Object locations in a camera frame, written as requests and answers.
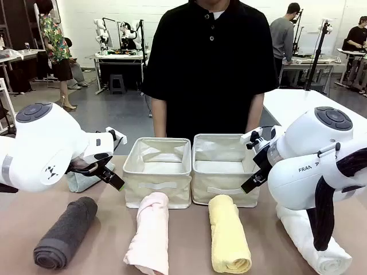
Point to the grey plastic stool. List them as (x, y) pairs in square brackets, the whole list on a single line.
[(117, 83)]

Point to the person's left forearm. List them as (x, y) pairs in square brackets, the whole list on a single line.
[(255, 114)]

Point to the woman in floral shirt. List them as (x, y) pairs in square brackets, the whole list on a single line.
[(56, 43)]

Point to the white side table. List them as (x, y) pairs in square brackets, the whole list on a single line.
[(20, 54)]

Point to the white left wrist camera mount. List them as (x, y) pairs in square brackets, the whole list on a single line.
[(117, 137)]

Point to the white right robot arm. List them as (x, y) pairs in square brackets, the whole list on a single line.
[(309, 160)]

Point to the seated person in grey trousers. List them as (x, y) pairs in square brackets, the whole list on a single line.
[(76, 74)]

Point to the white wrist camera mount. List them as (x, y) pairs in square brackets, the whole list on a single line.
[(252, 136), (117, 137)]

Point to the large white table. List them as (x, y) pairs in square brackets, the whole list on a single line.
[(301, 100)]

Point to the white shelf frame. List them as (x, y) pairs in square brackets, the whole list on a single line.
[(5, 106)]

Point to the dark grey towel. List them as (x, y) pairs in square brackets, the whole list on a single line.
[(66, 232)]

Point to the white towel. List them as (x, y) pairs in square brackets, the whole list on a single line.
[(298, 237)]

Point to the person's right forearm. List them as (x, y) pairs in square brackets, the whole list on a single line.
[(159, 120)]

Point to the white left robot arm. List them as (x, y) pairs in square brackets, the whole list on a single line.
[(43, 143)]

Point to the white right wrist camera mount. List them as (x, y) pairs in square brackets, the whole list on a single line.
[(252, 136)]

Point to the white background robot table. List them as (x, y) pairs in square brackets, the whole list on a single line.
[(120, 57)]

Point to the person in black at desk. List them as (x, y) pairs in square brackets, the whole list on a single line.
[(355, 43)]

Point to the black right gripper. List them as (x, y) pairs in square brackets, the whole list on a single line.
[(262, 160)]

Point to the pink towel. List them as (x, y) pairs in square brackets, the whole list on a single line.
[(150, 229)]

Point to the man with dark short hair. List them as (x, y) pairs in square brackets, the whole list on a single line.
[(282, 37)]

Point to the light teal towel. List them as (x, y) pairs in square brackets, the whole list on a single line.
[(78, 182)]

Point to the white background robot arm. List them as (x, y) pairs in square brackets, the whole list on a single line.
[(101, 34), (132, 33)]

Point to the grey desk with items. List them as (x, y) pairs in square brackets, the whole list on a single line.
[(309, 64)]

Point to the person in black polo shirt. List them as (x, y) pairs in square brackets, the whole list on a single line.
[(206, 71)]

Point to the black camera stand pole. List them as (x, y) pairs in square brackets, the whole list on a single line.
[(319, 51)]

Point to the yellow towel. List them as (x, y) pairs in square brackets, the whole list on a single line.
[(228, 232)]

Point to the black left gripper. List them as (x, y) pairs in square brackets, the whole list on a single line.
[(100, 169)]

